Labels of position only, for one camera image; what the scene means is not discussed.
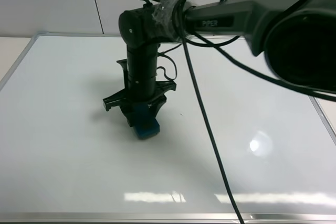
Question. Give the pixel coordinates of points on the blue board eraser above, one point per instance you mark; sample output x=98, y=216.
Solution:
x=145, y=123

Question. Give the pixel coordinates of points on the white whiteboard with aluminium frame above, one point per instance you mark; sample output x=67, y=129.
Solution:
x=65, y=159

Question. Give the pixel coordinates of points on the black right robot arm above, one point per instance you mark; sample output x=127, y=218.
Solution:
x=297, y=38

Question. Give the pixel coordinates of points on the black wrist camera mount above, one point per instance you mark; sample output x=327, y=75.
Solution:
x=122, y=69

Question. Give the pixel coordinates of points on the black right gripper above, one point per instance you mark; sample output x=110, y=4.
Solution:
x=126, y=101

